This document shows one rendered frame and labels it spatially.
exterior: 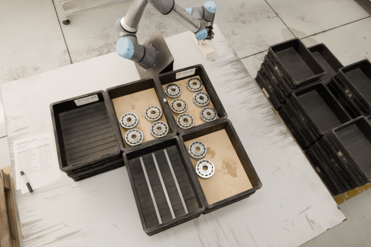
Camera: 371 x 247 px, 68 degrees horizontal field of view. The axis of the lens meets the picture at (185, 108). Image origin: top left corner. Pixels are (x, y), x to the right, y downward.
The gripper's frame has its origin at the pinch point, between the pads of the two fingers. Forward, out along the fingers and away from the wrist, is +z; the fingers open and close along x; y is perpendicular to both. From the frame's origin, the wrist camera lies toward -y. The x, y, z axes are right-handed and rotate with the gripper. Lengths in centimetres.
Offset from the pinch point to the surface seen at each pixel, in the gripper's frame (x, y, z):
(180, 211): -62, 102, -7
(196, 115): -32, 56, -7
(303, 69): 80, 35, 27
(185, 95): -32, 41, -7
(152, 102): -53, 38, -7
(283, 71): 58, 34, 21
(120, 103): -71, 32, -7
